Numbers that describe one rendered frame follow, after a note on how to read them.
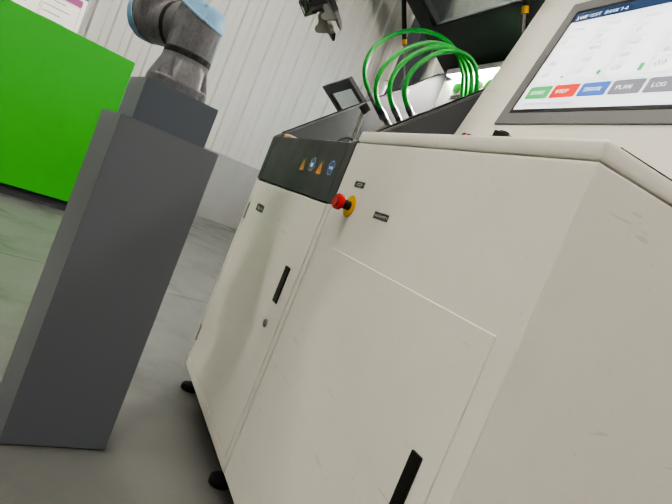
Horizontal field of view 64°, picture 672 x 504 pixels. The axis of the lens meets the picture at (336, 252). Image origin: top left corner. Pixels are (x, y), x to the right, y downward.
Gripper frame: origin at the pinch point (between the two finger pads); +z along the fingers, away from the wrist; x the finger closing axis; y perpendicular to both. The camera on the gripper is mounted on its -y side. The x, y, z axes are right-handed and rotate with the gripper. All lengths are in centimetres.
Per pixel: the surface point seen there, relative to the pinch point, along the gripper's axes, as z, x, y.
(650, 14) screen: 42, 78, -25
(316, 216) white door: 52, 28, 39
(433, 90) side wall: 23, -26, -40
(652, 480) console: 112, 89, 22
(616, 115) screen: 57, 81, -5
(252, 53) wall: -220, -616, -156
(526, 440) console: 91, 95, 43
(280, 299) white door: 68, 22, 54
